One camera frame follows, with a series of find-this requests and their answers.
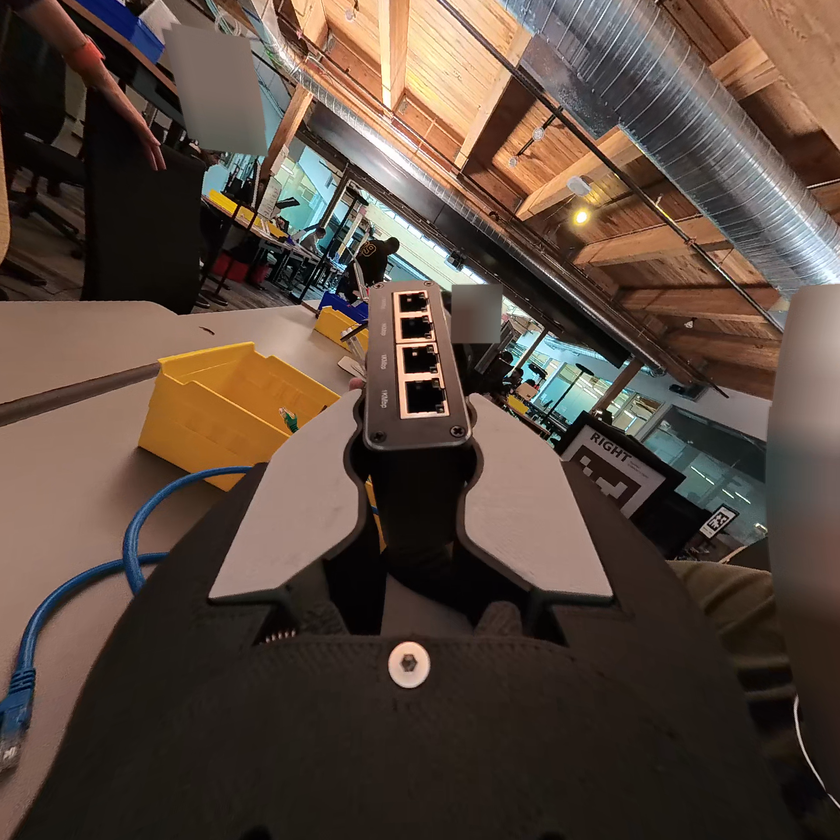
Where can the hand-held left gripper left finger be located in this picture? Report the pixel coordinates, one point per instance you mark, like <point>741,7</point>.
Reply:
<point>289,525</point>

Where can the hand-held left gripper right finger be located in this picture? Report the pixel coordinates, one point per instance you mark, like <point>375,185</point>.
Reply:
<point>531,525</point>

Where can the yellow plastic bin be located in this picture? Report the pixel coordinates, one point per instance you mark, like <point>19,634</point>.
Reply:
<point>197,407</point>

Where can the black ethernet switch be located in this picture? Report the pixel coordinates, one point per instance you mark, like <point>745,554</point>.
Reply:
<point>382,354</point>

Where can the black framed marker sign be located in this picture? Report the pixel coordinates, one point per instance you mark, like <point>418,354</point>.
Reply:
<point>630,472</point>

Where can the small marker sign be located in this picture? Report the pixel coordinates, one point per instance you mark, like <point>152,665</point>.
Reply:
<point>718,522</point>

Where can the small yellow bin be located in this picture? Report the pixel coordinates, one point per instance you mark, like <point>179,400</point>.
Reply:
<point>331,325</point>

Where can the small blue bin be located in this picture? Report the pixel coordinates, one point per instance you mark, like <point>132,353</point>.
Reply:
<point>338,300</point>

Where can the red storage box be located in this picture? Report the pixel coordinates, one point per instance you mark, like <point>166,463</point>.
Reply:
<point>229,268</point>

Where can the round ceiling lamp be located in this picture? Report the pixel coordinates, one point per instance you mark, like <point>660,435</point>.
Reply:
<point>581,216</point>

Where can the black chair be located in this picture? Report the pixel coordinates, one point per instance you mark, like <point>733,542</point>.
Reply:
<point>144,229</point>

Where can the blue storage bin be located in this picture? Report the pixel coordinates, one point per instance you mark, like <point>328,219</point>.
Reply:
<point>141,33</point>

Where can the large silver spiral duct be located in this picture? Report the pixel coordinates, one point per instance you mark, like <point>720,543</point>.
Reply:
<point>689,131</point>

